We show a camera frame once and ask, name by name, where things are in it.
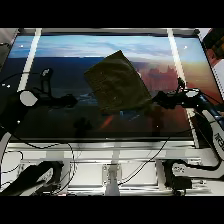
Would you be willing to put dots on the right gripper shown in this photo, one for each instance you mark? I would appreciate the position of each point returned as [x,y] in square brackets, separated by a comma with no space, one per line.
[165,99]

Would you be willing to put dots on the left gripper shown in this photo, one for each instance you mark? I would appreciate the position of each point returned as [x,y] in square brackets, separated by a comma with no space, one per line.
[65,101]

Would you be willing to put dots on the olive green garment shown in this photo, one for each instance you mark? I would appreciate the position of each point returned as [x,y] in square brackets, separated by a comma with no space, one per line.
[116,83]

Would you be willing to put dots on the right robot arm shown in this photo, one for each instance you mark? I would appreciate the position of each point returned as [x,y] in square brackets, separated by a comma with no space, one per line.
[213,124]

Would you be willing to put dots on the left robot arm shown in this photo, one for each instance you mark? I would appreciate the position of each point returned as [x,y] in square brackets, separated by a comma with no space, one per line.
[28,98]

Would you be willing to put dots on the red garment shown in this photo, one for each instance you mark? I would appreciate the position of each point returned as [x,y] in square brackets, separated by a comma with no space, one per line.
[216,54]

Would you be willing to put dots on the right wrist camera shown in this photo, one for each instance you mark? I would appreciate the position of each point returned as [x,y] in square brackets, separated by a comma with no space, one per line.
[181,84]

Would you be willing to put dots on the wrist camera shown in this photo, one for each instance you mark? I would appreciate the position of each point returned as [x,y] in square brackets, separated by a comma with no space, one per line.
[46,74]
[181,84]

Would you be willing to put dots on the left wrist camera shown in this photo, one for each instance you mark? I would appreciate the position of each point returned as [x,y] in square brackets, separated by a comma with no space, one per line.
[46,74]

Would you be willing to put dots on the silver frame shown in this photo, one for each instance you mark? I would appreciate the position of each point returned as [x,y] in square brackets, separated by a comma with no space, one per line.
[100,145]

